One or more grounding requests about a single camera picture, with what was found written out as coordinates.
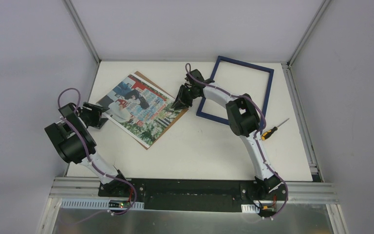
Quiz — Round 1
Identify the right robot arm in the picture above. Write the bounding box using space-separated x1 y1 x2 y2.
172 63 285 200

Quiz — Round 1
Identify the brown frame backing board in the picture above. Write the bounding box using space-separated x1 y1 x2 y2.
134 71 189 143

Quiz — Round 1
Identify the white cable duct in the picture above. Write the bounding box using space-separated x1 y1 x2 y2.
60 198 144 211
241 204 260 214

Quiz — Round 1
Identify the black yellow screwdriver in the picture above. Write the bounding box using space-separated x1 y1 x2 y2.
261 118 290 141

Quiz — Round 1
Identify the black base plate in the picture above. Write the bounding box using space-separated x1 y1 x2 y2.
98 178 287 213

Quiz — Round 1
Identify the left white cable duct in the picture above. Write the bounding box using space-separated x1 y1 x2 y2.
60 198 144 211

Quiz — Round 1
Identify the colourful photo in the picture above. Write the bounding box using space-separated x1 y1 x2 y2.
96 73 181 149

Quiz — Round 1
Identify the blue wooden picture frame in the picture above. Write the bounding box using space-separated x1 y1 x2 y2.
196 56 274 125

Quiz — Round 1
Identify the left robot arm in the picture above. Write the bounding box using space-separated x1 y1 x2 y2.
44 102 131 197

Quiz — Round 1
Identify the right white cable duct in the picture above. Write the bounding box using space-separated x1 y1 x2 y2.
241 204 260 214

